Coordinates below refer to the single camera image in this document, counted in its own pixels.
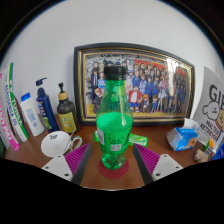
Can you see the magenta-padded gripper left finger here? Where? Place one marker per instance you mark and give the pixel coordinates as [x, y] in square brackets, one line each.
[76, 158]

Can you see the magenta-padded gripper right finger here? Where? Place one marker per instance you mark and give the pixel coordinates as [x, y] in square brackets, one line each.
[150, 158]

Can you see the green plastic drink bottle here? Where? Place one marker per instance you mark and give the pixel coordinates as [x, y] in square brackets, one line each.
[114, 130]

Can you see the patterned ceramic mug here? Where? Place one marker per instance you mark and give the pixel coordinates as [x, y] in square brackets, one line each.
[55, 143]

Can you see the flat round red coaster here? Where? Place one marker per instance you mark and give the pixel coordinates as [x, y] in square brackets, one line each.
[113, 172]

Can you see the blue tissue pack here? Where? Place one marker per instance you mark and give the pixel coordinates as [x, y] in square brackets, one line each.
[183, 136]

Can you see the brown pump bottle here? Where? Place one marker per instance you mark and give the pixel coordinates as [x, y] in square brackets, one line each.
[66, 115]

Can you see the dark blue pump bottle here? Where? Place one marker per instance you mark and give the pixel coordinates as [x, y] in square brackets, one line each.
[46, 108]

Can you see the white bottle with blue cap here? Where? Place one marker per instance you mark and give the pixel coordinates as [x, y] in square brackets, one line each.
[31, 116]

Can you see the framed group picture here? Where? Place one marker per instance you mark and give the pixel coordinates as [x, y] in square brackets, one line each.
[150, 83]

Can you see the white paper gift bag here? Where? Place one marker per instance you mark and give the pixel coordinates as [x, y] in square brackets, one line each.
[210, 100]

